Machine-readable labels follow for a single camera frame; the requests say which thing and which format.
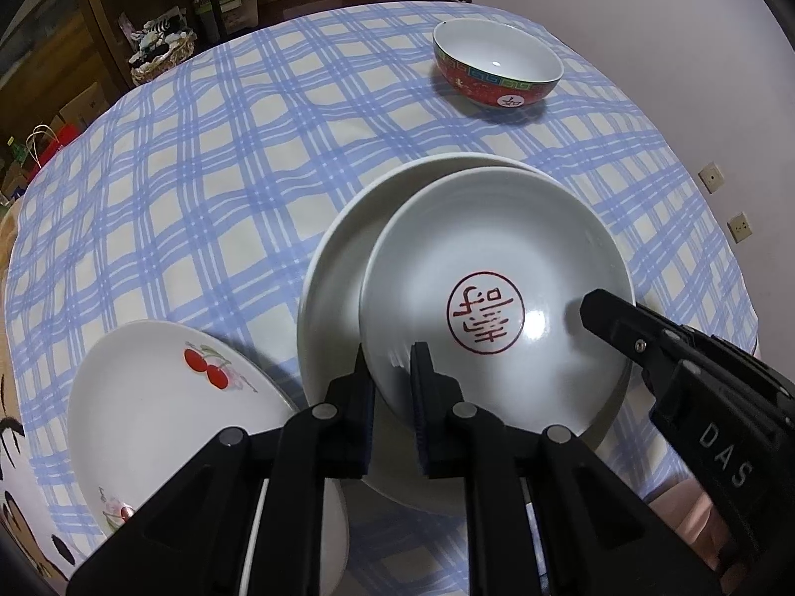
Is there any pink cloth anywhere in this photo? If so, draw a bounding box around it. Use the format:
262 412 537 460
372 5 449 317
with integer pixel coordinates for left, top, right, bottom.
642 478 746 596

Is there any blue checked tablecloth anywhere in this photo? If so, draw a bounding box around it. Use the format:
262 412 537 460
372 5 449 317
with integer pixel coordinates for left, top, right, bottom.
6 0 759 596

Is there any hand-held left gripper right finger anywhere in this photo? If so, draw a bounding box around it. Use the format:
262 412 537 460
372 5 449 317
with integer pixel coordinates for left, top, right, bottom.
410 341 724 596

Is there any wooden shelf cabinet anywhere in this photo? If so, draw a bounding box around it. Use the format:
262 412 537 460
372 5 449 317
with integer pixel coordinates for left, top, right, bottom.
0 0 206 94

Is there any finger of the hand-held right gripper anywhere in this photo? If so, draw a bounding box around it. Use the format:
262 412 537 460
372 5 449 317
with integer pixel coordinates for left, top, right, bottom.
579 289 685 369

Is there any red patterned bowl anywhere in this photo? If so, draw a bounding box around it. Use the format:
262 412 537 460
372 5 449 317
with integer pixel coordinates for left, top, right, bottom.
433 18 564 109

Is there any red paper bag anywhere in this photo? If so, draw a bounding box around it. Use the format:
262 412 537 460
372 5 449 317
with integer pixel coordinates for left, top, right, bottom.
40 124 84 156

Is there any brown cardboard box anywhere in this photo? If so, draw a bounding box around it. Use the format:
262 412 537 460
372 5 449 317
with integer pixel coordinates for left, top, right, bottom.
59 82 113 131

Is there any white plate with red seal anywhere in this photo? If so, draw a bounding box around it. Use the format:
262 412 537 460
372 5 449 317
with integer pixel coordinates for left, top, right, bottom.
359 167 636 442

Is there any wicker basket with toys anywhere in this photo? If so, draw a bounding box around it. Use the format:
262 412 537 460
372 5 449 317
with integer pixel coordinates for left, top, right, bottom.
129 9 196 84

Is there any black metal stand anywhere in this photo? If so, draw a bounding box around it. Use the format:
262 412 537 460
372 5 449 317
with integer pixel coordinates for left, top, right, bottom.
186 0 234 47

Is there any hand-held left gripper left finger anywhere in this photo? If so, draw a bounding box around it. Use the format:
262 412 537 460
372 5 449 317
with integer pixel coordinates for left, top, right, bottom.
65 344 379 596

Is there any white cherry-print plate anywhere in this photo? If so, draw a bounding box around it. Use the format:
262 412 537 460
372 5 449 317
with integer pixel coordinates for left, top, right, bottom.
67 321 352 596

